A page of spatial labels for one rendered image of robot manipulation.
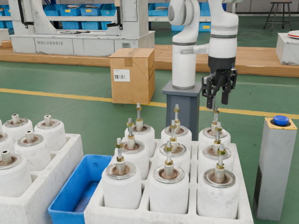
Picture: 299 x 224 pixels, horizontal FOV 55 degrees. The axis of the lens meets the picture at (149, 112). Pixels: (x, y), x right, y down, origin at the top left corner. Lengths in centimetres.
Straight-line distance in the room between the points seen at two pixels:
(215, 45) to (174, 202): 42
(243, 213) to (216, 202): 8
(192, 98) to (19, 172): 66
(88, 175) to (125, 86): 85
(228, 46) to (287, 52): 185
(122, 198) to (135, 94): 118
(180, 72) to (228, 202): 59
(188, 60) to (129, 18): 176
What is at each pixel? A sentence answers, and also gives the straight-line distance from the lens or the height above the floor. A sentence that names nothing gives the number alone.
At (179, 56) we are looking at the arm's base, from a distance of 112.
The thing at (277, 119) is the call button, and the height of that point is 33.
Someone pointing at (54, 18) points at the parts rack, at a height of 21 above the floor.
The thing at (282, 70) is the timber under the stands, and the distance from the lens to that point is 259.
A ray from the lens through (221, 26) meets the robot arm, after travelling 80.
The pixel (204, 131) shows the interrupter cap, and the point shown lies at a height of 25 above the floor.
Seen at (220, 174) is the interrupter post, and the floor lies 27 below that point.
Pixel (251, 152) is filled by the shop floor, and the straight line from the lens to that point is 135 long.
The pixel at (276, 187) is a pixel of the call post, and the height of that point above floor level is 12.
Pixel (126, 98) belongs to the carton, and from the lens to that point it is 185.
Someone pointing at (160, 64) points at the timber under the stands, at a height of 5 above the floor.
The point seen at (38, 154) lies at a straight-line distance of 92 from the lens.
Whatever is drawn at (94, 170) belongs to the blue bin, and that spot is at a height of 6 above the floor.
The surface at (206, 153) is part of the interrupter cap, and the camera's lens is 80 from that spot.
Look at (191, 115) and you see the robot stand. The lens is 117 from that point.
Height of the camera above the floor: 66
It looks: 22 degrees down
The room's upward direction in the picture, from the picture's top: 1 degrees counter-clockwise
